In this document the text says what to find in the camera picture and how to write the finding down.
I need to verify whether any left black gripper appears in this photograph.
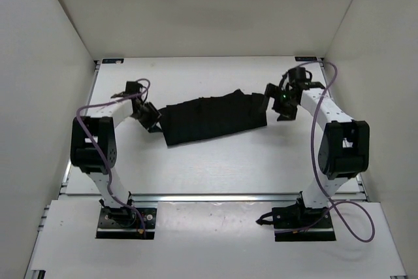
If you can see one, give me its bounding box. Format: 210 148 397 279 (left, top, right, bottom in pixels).
129 101 169 133

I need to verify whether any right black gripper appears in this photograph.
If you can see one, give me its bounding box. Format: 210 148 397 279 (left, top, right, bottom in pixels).
258 84 298 122

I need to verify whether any black skirt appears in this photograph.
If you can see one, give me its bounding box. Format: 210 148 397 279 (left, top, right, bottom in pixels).
159 90 267 147

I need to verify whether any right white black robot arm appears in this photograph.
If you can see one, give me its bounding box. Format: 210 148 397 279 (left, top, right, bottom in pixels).
261 82 370 227

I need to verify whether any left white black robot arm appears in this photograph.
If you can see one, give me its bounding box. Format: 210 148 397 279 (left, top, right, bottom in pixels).
70 99 161 225

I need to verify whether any right blue corner label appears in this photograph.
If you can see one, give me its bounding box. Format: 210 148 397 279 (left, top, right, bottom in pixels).
295 56 317 63

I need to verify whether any blue corner label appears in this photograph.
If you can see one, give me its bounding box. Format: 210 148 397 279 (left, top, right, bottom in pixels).
295 56 317 63
101 58 124 64

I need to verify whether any left blue corner label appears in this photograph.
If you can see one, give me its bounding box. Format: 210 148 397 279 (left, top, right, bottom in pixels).
101 58 124 64

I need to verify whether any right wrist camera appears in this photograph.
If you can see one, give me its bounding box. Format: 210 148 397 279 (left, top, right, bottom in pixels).
284 67 324 91

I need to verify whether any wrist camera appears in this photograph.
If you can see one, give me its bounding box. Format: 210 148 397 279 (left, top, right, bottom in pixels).
284 67 324 91
124 81 144 97

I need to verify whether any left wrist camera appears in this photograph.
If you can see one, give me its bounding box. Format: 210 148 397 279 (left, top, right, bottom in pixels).
124 81 144 97

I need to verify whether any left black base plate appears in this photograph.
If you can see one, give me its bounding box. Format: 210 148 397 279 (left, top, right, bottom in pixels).
95 207 157 240

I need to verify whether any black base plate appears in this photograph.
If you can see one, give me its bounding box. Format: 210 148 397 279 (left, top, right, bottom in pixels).
95 207 157 240
256 204 336 242

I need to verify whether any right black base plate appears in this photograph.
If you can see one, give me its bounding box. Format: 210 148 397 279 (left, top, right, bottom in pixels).
256 204 336 242

